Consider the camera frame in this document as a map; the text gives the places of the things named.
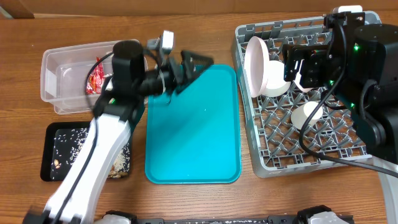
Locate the pink small bowl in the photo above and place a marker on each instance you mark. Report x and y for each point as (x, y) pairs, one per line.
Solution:
(298, 85)

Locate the teal plastic tray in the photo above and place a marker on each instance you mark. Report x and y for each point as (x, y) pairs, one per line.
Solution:
(194, 137)

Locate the pink plate with food scraps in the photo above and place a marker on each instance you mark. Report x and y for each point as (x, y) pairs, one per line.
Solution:
(255, 64)

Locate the black plastic tray bin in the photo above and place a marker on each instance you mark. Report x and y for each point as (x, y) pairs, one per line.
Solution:
(48, 145)

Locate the grey dishwasher rack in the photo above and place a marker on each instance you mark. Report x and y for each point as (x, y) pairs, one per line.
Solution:
(273, 140)

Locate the white paper cup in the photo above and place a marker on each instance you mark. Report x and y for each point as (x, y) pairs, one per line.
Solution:
(300, 114)

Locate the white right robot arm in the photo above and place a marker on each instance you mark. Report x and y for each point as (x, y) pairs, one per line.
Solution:
(358, 67)

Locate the white bowl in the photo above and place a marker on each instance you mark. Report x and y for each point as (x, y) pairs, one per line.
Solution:
(276, 85)

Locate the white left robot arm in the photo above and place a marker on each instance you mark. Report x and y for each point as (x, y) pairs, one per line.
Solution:
(138, 72)

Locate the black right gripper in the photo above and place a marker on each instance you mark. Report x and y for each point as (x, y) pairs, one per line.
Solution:
(310, 54)

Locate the clear plastic bin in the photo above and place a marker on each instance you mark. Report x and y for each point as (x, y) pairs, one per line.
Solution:
(63, 71)

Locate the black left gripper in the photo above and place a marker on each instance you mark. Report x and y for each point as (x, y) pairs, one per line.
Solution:
(182, 78)

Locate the food scraps in black bin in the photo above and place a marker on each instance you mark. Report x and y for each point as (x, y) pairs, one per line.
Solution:
(67, 146)

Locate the red snack wrapper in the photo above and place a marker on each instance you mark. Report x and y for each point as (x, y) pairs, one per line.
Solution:
(95, 81)

